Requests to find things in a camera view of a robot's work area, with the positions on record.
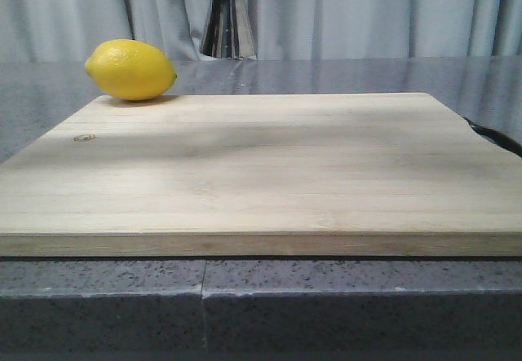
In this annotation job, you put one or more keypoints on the steel double jigger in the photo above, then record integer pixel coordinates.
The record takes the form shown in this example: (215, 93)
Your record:
(228, 33)

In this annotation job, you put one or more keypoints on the yellow lemon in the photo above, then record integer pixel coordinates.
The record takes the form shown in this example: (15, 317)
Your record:
(130, 70)

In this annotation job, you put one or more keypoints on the light wooden cutting board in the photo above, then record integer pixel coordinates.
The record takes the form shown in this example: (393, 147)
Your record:
(395, 174)

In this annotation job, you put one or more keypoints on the grey curtain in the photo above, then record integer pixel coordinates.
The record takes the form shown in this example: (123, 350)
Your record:
(69, 30)

